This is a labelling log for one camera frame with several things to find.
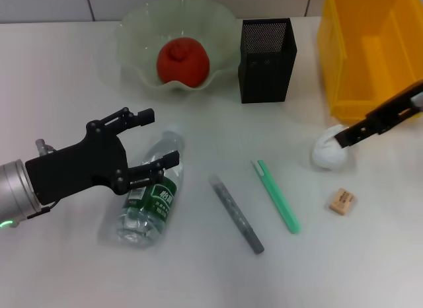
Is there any tan eraser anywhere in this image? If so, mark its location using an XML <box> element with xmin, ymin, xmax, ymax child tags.
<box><xmin>328</xmin><ymin>188</ymin><xmax>357</xmax><ymax>216</ymax></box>

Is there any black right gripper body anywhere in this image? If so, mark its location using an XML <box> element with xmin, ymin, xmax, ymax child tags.
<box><xmin>365</xmin><ymin>78</ymin><xmax>423</xmax><ymax>136</ymax></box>

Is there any black mesh pen holder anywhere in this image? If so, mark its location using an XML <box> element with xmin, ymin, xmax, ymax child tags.
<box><xmin>237</xmin><ymin>17</ymin><xmax>297</xmax><ymax>104</ymax></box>

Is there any green glass fruit bowl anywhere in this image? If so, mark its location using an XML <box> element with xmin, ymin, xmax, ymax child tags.
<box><xmin>114</xmin><ymin>0</ymin><xmax>237</xmax><ymax>95</ymax></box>

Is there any clear green-label water bottle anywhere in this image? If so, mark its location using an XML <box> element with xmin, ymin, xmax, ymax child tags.
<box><xmin>112</xmin><ymin>131</ymin><xmax>186</xmax><ymax>249</ymax></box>

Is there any grey glitter pen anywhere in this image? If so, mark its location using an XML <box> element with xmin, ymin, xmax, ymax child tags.
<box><xmin>208</xmin><ymin>174</ymin><xmax>265</xmax><ymax>255</ymax></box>

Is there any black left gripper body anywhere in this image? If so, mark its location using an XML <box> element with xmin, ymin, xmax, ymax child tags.
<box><xmin>24</xmin><ymin>121</ymin><xmax>130</xmax><ymax>206</ymax></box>

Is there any white paper ball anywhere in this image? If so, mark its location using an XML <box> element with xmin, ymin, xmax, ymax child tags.
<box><xmin>309</xmin><ymin>124</ymin><xmax>351</xmax><ymax>172</ymax></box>

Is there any mint green pen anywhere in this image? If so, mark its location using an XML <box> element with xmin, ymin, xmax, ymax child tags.
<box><xmin>250</xmin><ymin>159</ymin><xmax>301</xmax><ymax>235</ymax></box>

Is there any orange fruit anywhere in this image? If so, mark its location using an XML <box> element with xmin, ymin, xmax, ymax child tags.
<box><xmin>156</xmin><ymin>37</ymin><xmax>211</xmax><ymax>88</ymax></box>

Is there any yellow plastic bin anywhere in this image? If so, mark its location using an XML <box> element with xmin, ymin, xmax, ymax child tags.
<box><xmin>316</xmin><ymin>0</ymin><xmax>423</xmax><ymax>124</ymax></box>

